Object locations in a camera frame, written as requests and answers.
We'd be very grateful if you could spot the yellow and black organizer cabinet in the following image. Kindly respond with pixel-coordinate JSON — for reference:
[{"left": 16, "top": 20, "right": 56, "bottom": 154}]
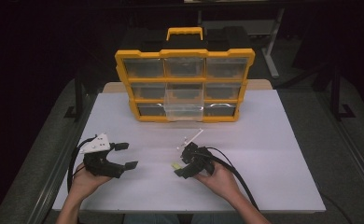
[{"left": 114, "top": 26, "right": 257, "bottom": 123}]

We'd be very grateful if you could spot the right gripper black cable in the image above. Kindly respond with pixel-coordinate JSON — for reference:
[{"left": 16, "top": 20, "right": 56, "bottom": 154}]
[{"left": 202, "top": 147, "right": 260, "bottom": 213}]

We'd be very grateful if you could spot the clear pull-out plastic drawer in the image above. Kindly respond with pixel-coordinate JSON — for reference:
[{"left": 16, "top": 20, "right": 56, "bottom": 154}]
[{"left": 163, "top": 83, "right": 204, "bottom": 122}]

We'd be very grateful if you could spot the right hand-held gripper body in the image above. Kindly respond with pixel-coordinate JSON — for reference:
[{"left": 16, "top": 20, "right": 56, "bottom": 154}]
[{"left": 176, "top": 128, "right": 216, "bottom": 175}]

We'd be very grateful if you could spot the grid of clear bins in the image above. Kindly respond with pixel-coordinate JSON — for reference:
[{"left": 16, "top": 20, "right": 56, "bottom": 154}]
[{"left": 122, "top": 57, "right": 249, "bottom": 118}]

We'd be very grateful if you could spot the aluminium floor rail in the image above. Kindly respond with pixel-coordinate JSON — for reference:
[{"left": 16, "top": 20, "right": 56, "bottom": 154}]
[
  {"left": 316, "top": 92, "right": 364, "bottom": 200},
  {"left": 24, "top": 92, "right": 97, "bottom": 224}
]

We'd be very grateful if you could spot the person's left hand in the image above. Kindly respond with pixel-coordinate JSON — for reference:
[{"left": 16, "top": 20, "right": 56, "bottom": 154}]
[{"left": 69, "top": 161, "right": 113, "bottom": 199}]

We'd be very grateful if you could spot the black metal stand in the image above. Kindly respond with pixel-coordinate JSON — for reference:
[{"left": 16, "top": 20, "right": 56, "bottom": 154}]
[
  {"left": 63, "top": 77, "right": 86, "bottom": 122},
  {"left": 329, "top": 66, "right": 357, "bottom": 121}
]

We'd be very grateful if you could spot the person's right hand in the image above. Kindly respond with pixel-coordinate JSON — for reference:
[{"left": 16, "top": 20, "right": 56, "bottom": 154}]
[{"left": 192, "top": 161, "right": 241, "bottom": 202}]

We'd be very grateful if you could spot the black cable on floor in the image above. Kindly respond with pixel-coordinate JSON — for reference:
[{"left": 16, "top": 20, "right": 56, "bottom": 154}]
[{"left": 318, "top": 192, "right": 356, "bottom": 224}]

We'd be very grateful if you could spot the white metal desk frame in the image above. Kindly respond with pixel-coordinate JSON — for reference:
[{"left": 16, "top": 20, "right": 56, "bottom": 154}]
[{"left": 197, "top": 7, "right": 286, "bottom": 78}]

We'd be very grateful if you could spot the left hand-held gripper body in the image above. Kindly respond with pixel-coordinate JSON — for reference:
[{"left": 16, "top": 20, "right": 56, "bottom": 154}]
[{"left": 79, "top": 133, "right": 123, "bottom": 179}]

